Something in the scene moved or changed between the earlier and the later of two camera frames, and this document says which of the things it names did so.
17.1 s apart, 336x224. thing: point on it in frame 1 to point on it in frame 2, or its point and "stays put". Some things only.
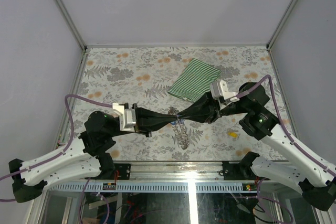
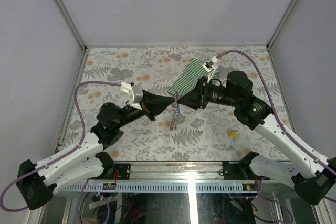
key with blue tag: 177,123 to 178,110
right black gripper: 206,109 to 192,99
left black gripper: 147,120 to 155,105
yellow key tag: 233,134 stays put
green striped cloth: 195,81 stays put
